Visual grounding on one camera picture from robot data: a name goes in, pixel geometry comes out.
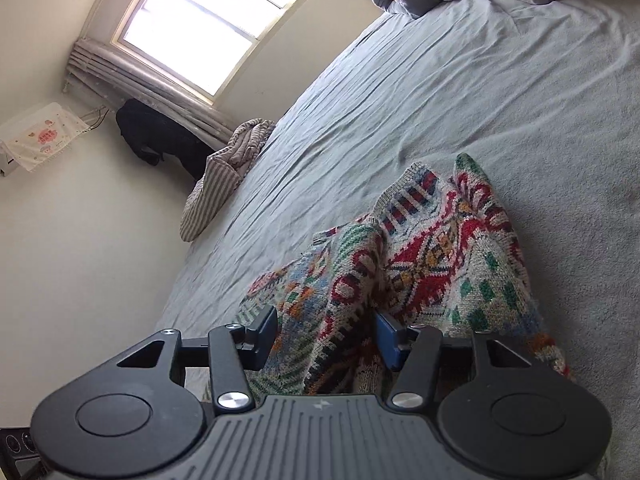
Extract air conditioner cables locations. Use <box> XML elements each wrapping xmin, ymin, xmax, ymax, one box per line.
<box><xmin>82</xmin><ymin>105</ymin><xmax>110</xmax><ymax>132</ymax></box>

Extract striped folded blanket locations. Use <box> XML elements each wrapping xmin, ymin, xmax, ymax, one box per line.
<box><xmin>179</xmin><ymin>118</ymin><xmax>277</xmax><ymax>242</ymax></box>

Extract pale patterned curtain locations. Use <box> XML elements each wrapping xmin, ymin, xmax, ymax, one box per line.
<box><xmin>65</xmin><ymin>37</ymin><xmax>238</xmax><ymax>146</ymax></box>

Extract colourful patterned knit cardigan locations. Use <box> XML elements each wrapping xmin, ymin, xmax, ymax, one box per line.
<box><xmin>235</xmin><ymin>152</ymin><xmax>576</xmax><ymax>401</ymax></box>

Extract black appliance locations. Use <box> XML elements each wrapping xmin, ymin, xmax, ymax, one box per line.
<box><xmin>0</xmin><ymin>427</ymin><xmax>46</xmax><ymax>480</ymax></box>

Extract bed with grey sheet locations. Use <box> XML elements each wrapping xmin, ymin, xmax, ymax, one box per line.
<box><xmin>155</xmin><ymin>0</ymin><xmax>640</xmax><ymax>480</ymax></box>

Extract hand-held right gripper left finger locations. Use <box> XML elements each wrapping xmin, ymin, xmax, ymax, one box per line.
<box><xmin>115</xmin><ymin>305</ymin><xmax>279</xmax><ymax>415</ymax></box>

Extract window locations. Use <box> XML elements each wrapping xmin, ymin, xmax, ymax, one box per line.
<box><xmin>111</xmin><ymin>0</ymin><xmax>326</xmax><ymax>106</ymax></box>

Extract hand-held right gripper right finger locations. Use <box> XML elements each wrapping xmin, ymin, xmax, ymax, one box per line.
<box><xmin>375</xmin><ymin>310</ymin><xmax>536</xmax><ymax>411</ymax></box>

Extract black hanging coat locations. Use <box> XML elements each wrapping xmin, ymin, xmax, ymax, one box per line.
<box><xmin>115</xmin><ymin>98</ymin><xmax>216</xmax><ymax>183</ymax></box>

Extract air conditioner with cloth cover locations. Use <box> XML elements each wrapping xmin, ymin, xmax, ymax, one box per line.
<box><xmin>0</xmin><ymin>101</ymin><xmax>93</xmax><ymax>178</ymax></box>

